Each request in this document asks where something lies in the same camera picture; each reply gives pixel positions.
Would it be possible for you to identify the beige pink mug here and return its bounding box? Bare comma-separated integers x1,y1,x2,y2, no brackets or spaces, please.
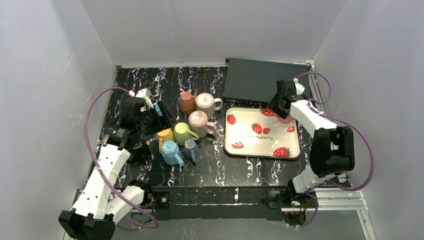
188,110,217,138

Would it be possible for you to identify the light blue faceted mug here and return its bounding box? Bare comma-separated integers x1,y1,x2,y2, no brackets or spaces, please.
161,140,185,167

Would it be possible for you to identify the white floral mug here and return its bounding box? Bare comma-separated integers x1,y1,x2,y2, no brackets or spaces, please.
195,92,223,120

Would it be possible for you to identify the yellow mug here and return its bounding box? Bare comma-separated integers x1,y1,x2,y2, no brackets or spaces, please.
155,128,176,153

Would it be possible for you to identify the black mug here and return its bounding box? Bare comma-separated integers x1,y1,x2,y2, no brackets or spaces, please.
129,139,152,165

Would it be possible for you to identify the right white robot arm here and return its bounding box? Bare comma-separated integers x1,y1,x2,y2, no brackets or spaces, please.
267,79,355,196

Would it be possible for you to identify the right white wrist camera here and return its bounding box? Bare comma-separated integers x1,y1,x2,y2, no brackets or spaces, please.
293,77,305,95

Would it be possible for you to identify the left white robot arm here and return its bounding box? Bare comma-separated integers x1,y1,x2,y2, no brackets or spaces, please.
58,97,172,240

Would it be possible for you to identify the strawberry print white tray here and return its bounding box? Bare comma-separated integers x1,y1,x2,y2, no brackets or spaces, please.
224,107,302,160

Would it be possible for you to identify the light green mug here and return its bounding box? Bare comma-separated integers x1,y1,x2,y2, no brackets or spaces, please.
173,122,200,146

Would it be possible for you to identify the brown mug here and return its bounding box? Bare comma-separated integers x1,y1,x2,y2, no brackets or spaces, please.
179,91,196,115

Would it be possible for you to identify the small grey blue mug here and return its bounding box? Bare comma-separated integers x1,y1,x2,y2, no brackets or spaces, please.
183,139,200,166

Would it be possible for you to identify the dark flat metal box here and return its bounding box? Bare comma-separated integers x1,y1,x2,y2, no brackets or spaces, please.
223,58,310,107

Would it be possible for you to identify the teal blue mug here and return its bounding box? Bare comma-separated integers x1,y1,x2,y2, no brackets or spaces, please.
153,103,163,117

